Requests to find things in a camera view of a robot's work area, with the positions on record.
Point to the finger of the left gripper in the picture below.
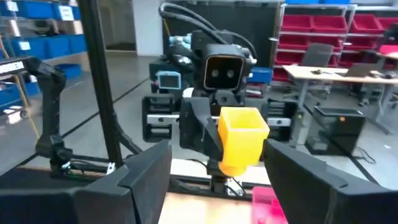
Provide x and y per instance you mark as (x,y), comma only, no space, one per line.
(196,130)

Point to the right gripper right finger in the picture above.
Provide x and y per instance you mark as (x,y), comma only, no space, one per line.
(326,205)

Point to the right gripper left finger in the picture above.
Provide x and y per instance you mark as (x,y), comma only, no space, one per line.
(93,208)

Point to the yellow single-stud building block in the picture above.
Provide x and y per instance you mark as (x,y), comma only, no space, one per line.
(242,140)

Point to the black background robot arm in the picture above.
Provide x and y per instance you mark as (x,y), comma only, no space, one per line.
(51,93)

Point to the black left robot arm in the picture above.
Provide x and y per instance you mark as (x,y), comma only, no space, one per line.
(214,37)

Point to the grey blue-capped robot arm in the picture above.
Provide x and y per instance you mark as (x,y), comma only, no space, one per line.
(178,40)

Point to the small teal-framed screen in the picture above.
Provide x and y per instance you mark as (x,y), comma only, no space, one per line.
(168,81)

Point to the black equipment cart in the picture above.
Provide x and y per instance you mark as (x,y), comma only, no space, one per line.
(152,77)

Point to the aluminium strip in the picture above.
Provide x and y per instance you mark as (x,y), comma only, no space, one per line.
(110,168)

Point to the pink translucent bin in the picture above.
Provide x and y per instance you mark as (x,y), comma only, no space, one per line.
(264,208)

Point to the black equipment box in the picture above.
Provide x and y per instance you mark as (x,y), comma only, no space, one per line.
(335,133)

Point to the blue storage bin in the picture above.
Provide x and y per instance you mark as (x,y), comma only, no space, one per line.
(76,43)
(71,71)
(9,96)
(57,46)
(301,1)
(54,12)
(34,9)
(259,76)
(335,1)
(37,48)

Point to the metal utility cart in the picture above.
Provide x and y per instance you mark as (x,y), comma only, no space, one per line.
(25,113)

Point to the wooden work table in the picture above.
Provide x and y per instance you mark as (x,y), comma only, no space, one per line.
(311,73)

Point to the grey laptop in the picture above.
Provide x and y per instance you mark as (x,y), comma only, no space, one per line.
(360,70)

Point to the red tray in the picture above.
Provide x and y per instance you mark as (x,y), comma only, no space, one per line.
(388,49)

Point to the metal shelf rack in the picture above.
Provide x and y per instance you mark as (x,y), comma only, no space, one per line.
(311,6)

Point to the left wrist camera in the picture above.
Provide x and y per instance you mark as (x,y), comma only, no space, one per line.
(224,71)

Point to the black partition wall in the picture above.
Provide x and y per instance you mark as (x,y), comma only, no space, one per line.
(255,31)

